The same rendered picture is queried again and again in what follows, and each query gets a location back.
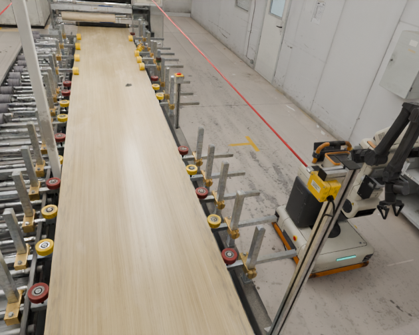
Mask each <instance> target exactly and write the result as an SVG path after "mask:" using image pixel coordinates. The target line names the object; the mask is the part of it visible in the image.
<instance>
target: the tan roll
mask: <svg viewBox="0 0 419 335"><path fill-rule="evenodd" d="M55 17H62V20H69V21H98V22H113V23H115V22H116V19H119V20H132V18H126V17H115V14H107V13H82V12H69V11H61V14H55Z"/></svg>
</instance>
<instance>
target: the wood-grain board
mask: <svg viewBox="0 0 419 335"><path fill-rule="evenodd" d="M77 34H81V40H77V38H76V43H80V46H81V48H80V50H76V47H75V54H78V55H80V61H75V60H74V65H73V67H78V69H79V75H74V74H73V72H72V84H71V90H70V102H69V114H68V120H67V132H66V138H65V150H64V157H63V168H62V175H61V186H60V193H59V205H58V211H57V223H56V229H55V242H54V248H53V259H52V266H51V277H50V285H49V296H48V303H47V314H46V321H45V333H44V335H254V334H253V331H252V329H251V326H250V324H249V321H248V319H247V317H246V314H245V311H244V309H243V307H242V305H241V302H240V299H239V297H238V295H237V292H236V290H235V287H234V285H233V283H232V280H231V277H230V275H229V273H228V271H227V268H226V265H225V263H224V261H223V258H222V256H221V253H220V251H219V249H218V246H217V243H216V241H215V239H214V236H213V234H212V231H211V229H210V226H209V224H208V221H207V219H206V217H205V214H204V212H203V209H202V207H201V205H200V202H199V200H198V197H197V195H196V192H195V190H194V187H193V185H192V183H191V180H190V177H189V175H188V173H187V171H186V168H185V165H184V163H183V161H182V158H181V156H180V153H179V151H178V149H177V146H176V143H175V141H174V139H173V137H172V134H171V131H170V129H169V127H168V124H167V122H166V119H165V117H164V115H163V112H162V109H161V108H160V105H159V102H158V100H157V98H156V95H155V93H154V90H153V88H152V85H151V83H150V80H149V78H148V75H147V74H146V71H145V69H144V70H139V63H137V62H136V57H135V56H134V51H136V46H135V44H134V41H129V40H128V36H129V35H131V34H130V31H129V30H120V29H86V28H78V29H77ZM128 83H129V84H130V83H131V84H132V86H129V87H128V86H127V87H125V85H126V84H128Z"/></svg>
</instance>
